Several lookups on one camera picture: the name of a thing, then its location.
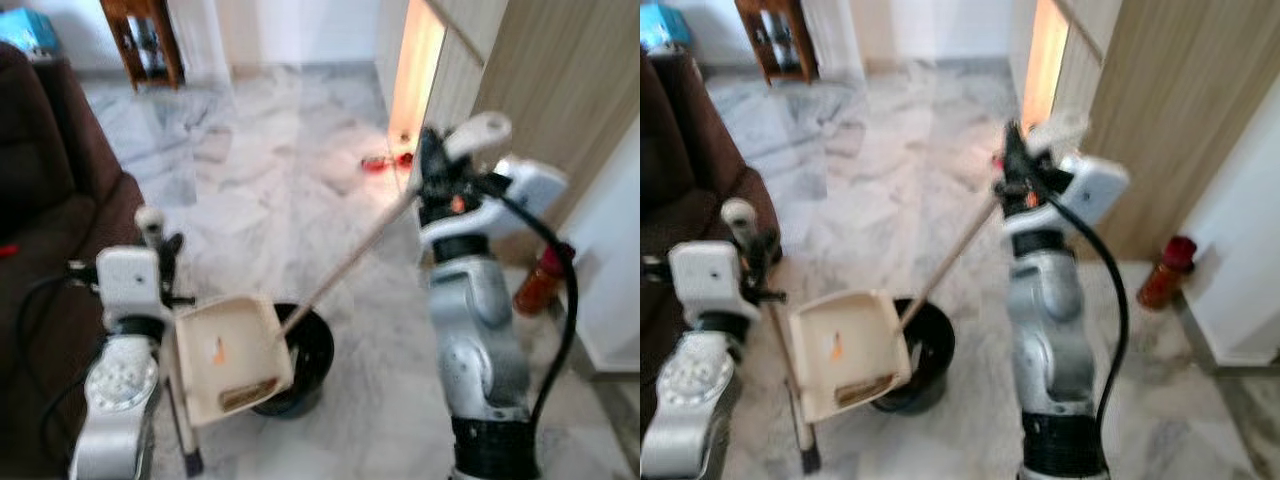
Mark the small red object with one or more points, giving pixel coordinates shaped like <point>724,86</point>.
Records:
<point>998,159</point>

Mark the tall wood-grain cabinet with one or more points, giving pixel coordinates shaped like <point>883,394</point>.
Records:
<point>1180,100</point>
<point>560,80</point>

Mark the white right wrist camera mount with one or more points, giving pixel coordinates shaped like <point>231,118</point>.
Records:
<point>1095,185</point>
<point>535,185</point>

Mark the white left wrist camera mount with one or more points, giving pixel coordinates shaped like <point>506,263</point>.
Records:
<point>705,278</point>
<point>128,280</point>

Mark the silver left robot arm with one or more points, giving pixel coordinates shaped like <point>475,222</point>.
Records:
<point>115,390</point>
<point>690,385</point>

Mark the dark wooden stand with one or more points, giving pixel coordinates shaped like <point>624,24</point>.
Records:
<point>752,35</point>
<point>120,35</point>

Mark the light blue box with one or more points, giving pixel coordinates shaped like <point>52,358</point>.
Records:
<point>25,30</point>
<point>662,25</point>

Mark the dark brown sofa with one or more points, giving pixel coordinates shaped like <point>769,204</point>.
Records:
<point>50,150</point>
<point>670,150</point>

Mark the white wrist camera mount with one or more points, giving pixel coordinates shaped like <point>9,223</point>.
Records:
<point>1095,185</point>
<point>128,280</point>
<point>705,278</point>
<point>535,185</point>

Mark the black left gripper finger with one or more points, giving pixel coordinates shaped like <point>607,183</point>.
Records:
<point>766,245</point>
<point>172,248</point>

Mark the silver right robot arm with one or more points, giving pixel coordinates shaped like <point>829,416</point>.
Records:
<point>480,330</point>
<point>1050,330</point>

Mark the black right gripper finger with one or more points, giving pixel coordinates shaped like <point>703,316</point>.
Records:
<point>1015,155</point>
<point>432,160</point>

